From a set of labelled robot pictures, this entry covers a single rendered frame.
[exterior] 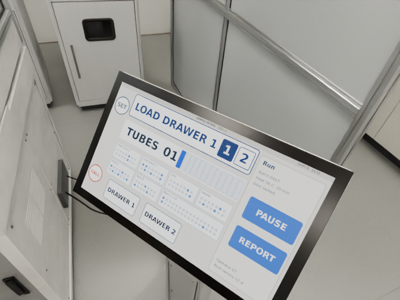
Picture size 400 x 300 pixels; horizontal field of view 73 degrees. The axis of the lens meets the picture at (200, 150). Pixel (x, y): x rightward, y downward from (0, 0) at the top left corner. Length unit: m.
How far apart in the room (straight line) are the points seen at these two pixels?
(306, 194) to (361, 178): 1.94
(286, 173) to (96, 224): 1.47
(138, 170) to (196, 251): 0.21
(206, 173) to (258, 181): 0.10
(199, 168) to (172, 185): 0.07
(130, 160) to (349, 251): 1.60
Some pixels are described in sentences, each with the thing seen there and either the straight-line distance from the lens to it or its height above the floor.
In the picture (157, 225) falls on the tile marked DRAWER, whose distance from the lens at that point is 0.59.
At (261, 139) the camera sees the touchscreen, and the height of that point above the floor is 1.19.
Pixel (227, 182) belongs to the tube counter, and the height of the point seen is 1.11.
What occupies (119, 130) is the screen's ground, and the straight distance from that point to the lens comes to 0.64.
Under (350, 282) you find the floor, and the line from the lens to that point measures 1.87.
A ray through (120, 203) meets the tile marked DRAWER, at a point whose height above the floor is 0.99.
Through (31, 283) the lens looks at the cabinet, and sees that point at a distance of 1.21.
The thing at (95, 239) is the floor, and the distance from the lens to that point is 1.76.
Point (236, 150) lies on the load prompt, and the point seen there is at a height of 1.16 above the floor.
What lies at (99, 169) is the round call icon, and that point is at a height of 1.03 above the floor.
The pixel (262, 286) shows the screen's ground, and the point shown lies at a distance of 0.55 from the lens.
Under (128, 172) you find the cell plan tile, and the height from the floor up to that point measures 1.05.
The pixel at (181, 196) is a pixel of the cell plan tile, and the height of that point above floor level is 1.06.
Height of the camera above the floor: 1.51
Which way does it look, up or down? 44 degrees down
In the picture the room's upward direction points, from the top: 6 degrees clockwise
